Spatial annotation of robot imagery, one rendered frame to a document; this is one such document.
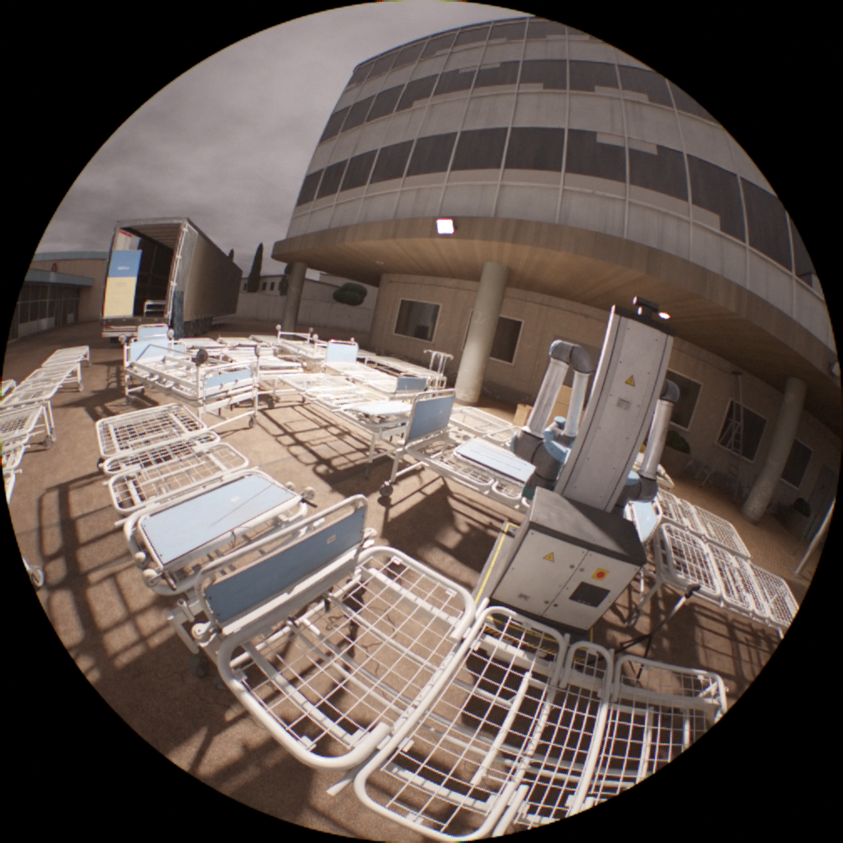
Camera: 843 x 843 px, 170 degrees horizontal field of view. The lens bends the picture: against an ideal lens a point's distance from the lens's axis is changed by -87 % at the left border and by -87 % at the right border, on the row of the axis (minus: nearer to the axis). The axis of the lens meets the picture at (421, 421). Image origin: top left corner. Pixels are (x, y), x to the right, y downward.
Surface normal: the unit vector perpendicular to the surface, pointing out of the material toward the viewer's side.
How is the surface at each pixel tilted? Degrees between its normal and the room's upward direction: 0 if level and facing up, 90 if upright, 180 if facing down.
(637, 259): 90
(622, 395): 90
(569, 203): 90
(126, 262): 89
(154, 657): 0
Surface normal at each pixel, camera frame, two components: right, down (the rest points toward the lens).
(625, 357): -0.44, 0.18
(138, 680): 0.22, -0.93
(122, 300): 0.77, 0.36
